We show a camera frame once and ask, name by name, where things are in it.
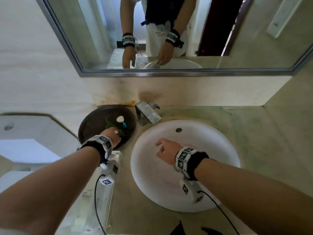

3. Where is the person's left hand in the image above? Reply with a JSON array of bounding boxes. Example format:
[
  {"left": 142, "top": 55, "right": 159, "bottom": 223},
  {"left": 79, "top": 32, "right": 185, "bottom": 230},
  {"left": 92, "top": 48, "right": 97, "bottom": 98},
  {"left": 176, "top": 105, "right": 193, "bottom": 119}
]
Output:
[{"left": 100, "top": 127, "right": 122, "bottom": 149}]

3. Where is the person's right hand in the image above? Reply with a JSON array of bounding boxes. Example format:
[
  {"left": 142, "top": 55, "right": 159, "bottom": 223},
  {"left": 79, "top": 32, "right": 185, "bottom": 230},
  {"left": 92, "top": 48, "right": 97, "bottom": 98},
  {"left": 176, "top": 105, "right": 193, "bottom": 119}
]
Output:
[{"left": 156, "top": 138, "right": 184, "bottom": 166}]

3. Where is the green scouring pad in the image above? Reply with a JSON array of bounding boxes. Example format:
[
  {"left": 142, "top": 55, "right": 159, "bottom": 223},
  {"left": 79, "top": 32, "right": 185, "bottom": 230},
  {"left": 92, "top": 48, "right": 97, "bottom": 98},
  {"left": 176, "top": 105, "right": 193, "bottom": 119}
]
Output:
[{"left": 105, "top": 121, "right": 125, "bottom": 137}]

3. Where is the clear acrylic tray box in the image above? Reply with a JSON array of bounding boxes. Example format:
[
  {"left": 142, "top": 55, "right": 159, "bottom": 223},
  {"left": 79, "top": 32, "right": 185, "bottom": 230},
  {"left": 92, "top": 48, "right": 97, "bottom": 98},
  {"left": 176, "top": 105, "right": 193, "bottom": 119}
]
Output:
[{"left": 55, "top": 151, "right": 122, "bottom": 235}]

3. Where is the person's right forearm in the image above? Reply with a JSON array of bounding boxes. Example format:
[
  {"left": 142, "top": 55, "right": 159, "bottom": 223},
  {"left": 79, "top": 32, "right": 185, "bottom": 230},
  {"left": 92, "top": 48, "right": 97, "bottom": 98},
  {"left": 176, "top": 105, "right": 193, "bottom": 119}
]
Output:
[{"left": 194, "top": 158, "right": 313, "bottom": 235}]

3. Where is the person's left forearm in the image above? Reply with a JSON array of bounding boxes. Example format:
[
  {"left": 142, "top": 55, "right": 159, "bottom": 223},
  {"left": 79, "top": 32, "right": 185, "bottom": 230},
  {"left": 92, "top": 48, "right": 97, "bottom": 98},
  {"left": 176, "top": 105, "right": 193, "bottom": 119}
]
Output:
[{"left": 0, "top": 146, "right": 101, "bottom": 235}]

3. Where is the white round sink basin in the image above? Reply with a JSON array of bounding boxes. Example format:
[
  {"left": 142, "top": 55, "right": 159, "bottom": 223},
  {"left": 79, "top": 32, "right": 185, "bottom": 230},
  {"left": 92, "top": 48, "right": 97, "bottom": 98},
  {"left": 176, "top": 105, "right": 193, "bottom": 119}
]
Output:
[{"left": 130, "top": 119, "right": 241, "bottom": 213}]

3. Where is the black left wristband with markers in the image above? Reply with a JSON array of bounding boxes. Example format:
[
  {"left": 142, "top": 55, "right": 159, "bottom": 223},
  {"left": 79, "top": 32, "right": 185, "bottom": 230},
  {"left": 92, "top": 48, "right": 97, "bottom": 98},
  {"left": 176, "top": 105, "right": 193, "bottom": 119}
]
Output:
[{"left": 80, "top": 135, "right": 114, "bottom": 165}]

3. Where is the black wristband with markers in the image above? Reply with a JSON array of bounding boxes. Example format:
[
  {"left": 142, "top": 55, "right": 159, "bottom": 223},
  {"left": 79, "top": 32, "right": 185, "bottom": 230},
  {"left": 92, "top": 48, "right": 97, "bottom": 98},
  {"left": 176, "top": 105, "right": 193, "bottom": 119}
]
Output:
[
  {"left": 80, "top": 135, "right": 114, "bottom": 165},
  {"left": 175, "top": 147, "right": 210, "bottom": 181}
]

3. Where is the dark round tray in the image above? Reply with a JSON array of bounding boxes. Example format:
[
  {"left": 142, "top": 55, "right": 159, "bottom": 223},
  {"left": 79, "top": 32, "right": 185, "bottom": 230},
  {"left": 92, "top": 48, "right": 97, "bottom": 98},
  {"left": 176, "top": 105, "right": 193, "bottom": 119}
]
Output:
[{"left": 78, "top": 104, "right": 136, "bottom": 149}]

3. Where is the black right wristband with markers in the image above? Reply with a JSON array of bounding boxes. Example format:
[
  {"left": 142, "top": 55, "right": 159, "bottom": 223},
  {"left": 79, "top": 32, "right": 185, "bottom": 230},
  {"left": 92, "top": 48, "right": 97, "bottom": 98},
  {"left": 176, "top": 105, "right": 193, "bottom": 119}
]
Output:
[{"left": 175, "top": 147, "right": 210, "bottom": 181}]

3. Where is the chrome faucet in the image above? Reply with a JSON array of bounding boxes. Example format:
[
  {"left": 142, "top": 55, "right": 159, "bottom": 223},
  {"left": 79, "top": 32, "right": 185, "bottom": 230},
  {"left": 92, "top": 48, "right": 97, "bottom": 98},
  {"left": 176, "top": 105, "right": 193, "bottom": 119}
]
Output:
[{"left": 135, "top": 101, "right": 162, "bottom": 126}]

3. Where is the white toilet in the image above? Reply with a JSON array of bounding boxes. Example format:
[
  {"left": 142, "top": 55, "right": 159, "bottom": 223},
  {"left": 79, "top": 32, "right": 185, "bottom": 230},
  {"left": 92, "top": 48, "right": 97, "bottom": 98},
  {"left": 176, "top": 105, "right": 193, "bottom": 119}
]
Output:
[{"left": 0, "top": 112, "right": 81, "bottom": 194}]

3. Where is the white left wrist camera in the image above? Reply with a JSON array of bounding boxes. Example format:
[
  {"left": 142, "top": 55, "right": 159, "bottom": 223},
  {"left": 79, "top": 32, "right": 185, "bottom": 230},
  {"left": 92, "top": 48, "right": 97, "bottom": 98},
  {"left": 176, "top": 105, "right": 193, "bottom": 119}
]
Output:
[{"left": 99, "top": 156, "right": 120, "bottom": 186}]

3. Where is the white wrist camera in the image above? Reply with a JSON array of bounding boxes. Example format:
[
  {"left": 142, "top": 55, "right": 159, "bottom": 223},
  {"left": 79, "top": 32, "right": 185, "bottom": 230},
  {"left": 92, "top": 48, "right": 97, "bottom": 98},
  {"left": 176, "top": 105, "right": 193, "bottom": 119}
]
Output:
[
  {"left": 99, "top": 156, "right": 120, "bottom": 186},
  {"left": 180, "top": 177, "right": 203, "bottom": 203}
]

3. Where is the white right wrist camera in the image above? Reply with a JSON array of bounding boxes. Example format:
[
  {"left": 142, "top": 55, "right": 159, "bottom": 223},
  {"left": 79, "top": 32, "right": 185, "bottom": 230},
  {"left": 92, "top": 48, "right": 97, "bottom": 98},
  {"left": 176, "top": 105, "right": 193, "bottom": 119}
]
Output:
[{"left": 180, "top": 177, "right": 203, "bottom": 203}]

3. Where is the black left camera cable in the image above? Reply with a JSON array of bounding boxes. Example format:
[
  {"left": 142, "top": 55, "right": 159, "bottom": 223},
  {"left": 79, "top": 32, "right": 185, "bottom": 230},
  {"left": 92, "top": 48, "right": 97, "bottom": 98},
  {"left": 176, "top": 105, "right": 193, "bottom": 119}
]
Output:
[{"left": 94, "top": 174, "right": 107, "bottom": 235}]

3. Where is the black camera cable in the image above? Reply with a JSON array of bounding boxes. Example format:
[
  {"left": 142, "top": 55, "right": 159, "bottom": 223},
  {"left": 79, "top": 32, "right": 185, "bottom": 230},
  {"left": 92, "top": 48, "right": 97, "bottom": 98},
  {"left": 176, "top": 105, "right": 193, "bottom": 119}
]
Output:
[
  {"left": 94, "top": 174, "right": 107, "bottom": 235},
  {"left": 197, "top": 191, "right": 240, "bottom": 235}
]

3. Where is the black right camera cable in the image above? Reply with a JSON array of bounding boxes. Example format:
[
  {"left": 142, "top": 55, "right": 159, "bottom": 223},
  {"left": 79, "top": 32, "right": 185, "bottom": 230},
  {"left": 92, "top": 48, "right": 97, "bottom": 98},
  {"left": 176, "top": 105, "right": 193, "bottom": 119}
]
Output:
[{"left": 197, "top": 191, "right": 240, "bottom": 235}]

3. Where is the metal framed wall mirror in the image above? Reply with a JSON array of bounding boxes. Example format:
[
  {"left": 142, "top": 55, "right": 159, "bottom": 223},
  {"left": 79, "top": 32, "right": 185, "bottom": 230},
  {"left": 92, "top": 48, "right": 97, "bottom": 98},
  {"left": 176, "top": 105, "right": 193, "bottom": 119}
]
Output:
[{"left": 34, "top": 0, "right": 313, "bottom": 77}]

